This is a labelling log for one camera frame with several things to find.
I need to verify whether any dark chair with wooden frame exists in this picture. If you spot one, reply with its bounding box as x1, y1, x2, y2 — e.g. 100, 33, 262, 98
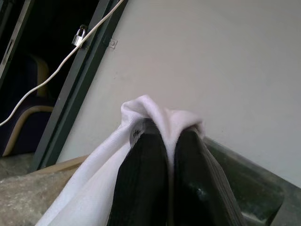
0, 54, 55, 157

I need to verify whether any white cloth garment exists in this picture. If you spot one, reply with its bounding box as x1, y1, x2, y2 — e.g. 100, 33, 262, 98
35, 94, 206, 226

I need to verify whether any dark green door frame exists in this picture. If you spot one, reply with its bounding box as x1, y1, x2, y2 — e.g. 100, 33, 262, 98
28, 0, 129, 172

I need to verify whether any small wall bracket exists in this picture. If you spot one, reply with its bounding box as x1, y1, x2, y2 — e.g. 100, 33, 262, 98
103, 35, 118, 50

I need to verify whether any silver padlock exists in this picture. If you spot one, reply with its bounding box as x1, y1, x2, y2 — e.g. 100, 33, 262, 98
71, 24, 88, 47

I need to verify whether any white cable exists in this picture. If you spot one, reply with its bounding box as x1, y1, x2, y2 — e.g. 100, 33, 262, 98
0, 0, 124, 126

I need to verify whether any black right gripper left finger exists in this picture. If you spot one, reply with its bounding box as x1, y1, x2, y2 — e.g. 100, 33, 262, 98
106, 132, 170, 226

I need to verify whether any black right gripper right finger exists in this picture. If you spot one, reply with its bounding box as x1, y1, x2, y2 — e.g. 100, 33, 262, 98
173, 130, 245, 226

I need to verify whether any grey stone ledge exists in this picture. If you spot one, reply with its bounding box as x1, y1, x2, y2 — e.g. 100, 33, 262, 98
0, 136, 301, 226

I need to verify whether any dark green door leaf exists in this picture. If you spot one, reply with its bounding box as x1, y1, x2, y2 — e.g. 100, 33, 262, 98
0, 0, 36, 81

